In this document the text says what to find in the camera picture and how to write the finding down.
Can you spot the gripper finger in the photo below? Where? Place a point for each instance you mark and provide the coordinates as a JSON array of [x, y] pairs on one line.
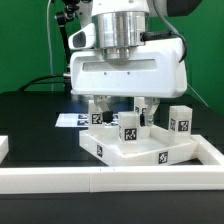
[[152, 105], [102, 108]]

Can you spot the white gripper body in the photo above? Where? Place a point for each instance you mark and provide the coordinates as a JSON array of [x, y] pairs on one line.
[[153, 70]]

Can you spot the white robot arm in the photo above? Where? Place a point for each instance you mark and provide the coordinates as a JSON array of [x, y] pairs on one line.
[[116, 54]]

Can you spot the white fiducial marker base sheet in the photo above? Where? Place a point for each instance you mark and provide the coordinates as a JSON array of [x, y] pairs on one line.
[[79, 120]]

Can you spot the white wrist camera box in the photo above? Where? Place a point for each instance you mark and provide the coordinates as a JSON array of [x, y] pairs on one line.
[[83, 39]]

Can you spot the white right fence rail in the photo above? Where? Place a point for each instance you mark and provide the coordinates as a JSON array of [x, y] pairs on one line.
[[206, 153]]

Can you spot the white fence rail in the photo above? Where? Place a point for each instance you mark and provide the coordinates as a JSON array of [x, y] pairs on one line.
[[108, 179], [206, 153], [4, 148]]

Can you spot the white front fence rail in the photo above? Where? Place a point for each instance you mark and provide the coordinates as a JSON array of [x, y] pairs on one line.
[[108, 179]]

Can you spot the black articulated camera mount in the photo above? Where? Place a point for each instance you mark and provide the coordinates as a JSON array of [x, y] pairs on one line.
[[66, 23]]

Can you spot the white left fence rail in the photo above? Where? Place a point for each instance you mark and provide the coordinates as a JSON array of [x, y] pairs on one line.
[[4, 148]]

